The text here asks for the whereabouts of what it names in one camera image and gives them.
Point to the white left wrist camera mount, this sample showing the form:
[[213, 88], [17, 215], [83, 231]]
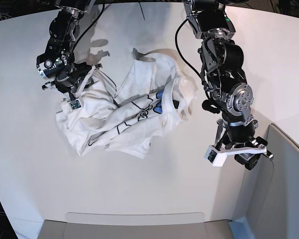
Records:
[[217, 153]]

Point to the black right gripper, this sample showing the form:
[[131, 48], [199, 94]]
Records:
[[68, 78]]

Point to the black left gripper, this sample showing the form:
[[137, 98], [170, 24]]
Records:
[[243, 136]]

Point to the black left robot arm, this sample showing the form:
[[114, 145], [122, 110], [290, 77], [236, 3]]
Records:
[[225, 84]]

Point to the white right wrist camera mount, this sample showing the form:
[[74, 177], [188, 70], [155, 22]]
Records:
[[74, 100]]

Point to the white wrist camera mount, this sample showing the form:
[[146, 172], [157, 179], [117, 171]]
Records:
[[217, 153], [74, 100]]

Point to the white t-shirt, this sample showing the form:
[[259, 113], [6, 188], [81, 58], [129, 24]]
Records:
[[154, 98]]

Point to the grey cardboard box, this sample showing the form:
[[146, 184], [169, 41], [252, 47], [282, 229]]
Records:
[[267, 208]]

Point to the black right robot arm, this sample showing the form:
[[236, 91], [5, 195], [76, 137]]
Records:
[[57, 63]]

